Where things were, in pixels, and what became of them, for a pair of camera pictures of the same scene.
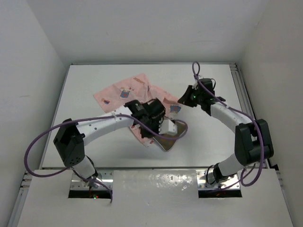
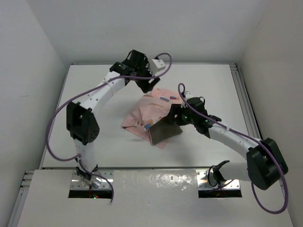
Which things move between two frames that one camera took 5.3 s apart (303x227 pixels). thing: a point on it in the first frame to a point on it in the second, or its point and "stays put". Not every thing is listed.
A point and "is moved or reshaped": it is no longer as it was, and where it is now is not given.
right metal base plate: [203, 184] stays put
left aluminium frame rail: [17, 209] stays put
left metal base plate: [77, 183] stays put
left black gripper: [156, 119] to [147, 87]
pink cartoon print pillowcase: [113, 99] is moved or reshaped
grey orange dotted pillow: [167, 144] is moved or reshaped
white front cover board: [153, 198] stays put
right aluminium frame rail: [245, 95] stays put
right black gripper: [189, 96] to [175, 115]
